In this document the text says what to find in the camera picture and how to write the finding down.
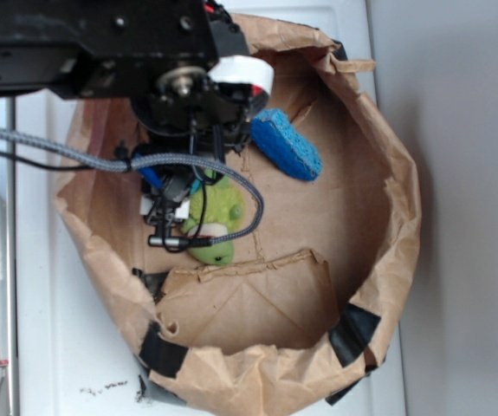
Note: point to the blue ball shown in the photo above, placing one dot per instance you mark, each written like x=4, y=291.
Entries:
x=151, y=177

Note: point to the blue sponge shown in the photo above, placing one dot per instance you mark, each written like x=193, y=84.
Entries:
x=291, y=152

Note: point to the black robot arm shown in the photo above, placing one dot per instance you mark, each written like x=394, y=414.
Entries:
x=185, y=66

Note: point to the brown paper bag bin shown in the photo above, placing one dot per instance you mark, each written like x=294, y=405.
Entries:
x=313, y=297

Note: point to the green plush toy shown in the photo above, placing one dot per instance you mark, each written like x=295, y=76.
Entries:
x=215, y=211

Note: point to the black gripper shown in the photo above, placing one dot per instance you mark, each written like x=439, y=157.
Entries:
x=162, y=208

